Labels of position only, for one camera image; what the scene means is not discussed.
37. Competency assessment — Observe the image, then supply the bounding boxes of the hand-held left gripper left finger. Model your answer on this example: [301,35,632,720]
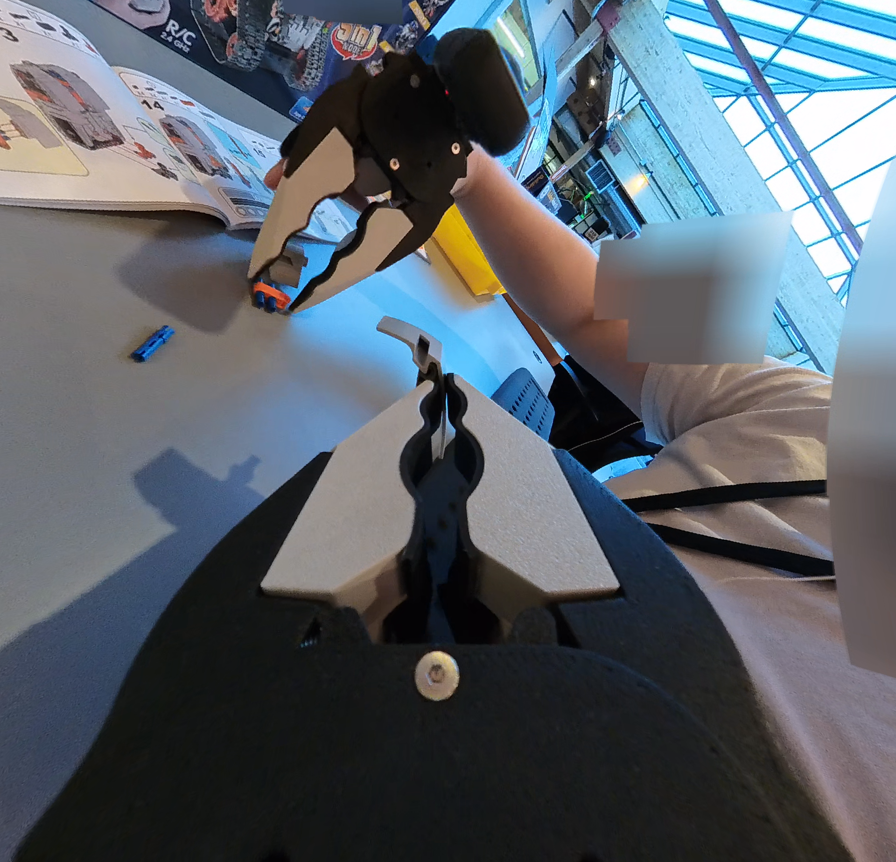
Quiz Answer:
[260,379,441,645]

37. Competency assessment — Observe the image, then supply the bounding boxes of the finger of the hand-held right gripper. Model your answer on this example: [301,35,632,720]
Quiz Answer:
[247,129,361,283]
[288,199,417,315]

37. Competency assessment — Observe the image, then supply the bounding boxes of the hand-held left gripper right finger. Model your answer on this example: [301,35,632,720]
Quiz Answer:
[445,374,622,645]

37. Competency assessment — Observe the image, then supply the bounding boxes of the grey curved panel piece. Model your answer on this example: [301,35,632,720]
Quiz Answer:
[268,241,310,290]
[377,316,449,460]

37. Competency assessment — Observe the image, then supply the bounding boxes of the person's right forearm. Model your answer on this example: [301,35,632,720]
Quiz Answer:
[451,147,648,415]

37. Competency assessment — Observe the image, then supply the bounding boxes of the yellow parts bin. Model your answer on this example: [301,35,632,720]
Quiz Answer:
[428,204,506,297]

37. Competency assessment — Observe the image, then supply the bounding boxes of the black bag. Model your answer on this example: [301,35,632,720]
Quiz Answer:
[548,354,662,472]

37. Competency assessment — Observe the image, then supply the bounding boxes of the black perforated chair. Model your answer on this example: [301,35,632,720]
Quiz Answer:
[490,367,555,449]

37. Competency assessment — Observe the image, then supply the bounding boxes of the large robot kit box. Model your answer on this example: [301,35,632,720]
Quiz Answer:
[42,0,463,142]

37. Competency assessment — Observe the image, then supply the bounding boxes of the open instruction manual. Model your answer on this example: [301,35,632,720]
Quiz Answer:
[0,0,431,264]

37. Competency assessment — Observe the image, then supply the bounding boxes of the loose blue pin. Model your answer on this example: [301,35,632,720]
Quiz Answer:
[130,324,176,364]

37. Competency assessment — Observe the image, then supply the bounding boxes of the black lanyard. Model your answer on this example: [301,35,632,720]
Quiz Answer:
[619,479,837,577]

